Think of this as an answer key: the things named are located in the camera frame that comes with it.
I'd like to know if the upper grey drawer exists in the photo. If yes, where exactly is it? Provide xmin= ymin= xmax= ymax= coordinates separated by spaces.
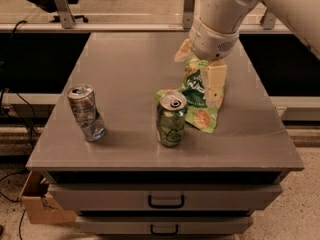
xmin=49 ymin=184 xmax=282 ymax=212

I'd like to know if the lower grey drawer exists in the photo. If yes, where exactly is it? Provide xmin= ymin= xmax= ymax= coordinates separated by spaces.
xmin=76 ymin=216 xmax=253 ymax=236

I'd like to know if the metal bracket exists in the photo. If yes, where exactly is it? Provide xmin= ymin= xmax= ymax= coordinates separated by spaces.
xmin=54 ymin=0 xmax=75 ymax=29
xmin=182 ymin=0 xmax=195 ymax=29
xmin=260 ymin=9 xmax=276 ymax=30

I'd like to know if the grey drawer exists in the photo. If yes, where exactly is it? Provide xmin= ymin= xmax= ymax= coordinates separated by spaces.
xmin=76 ymin=216 xmax=253 ymax=236
xmin=49 ymin=184 xmax=282 ymax=212

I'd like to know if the middle metal bracket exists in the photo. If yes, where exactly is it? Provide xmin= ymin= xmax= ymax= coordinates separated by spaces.
xmin=182 ymin=0 xmax=195 ymax=29

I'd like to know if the cardboard box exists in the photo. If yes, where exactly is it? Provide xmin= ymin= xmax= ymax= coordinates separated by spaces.
xmin=20 ymin=172 xmax=76 ymax=225

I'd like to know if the green rice chip bag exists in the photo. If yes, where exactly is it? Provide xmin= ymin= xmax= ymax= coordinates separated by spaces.
xmin=154 ymin=55 xmax=222 ymax=134

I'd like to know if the left metal bracket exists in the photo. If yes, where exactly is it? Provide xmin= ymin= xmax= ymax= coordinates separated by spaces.
xmin=54 ymin=0 xmax=75 ymax=29

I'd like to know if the grey drawer cabinet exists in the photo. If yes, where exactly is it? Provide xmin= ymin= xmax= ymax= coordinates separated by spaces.
xmin=27 ymin=32 xmax=303 ymax=240

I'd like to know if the right metal bracket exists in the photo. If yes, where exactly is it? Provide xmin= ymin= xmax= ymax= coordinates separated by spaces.
xmin=260 ymin=9 xmax=276 ymax=30

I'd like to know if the green soda can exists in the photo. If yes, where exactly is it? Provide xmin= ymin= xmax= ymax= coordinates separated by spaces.
xmin=156 ymin=91 xmax=187 ymax=147

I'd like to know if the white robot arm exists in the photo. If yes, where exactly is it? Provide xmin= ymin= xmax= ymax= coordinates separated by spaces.
xmin=185 ymin=0 xmax=320 ymax=61

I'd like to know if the crushed silver soda can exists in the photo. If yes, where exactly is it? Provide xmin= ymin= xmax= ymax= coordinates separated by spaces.
xmin=67 ymin=84 xmax=106 ymax=142

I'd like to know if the black cable left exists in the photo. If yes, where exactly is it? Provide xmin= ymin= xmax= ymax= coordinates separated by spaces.
xmin=0 ymin=19 xmax=41 ymax=240

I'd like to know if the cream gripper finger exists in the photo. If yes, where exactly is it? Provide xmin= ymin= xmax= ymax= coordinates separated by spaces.
xmin=204 ymin=60 xmax=227 ymax=108
xmin=174 ymin=39 xmax=192 ymax=63

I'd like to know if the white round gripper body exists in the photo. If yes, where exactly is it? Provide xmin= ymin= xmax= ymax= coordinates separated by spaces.
xmin=189 ymin=18 xmax=239 ymax=61

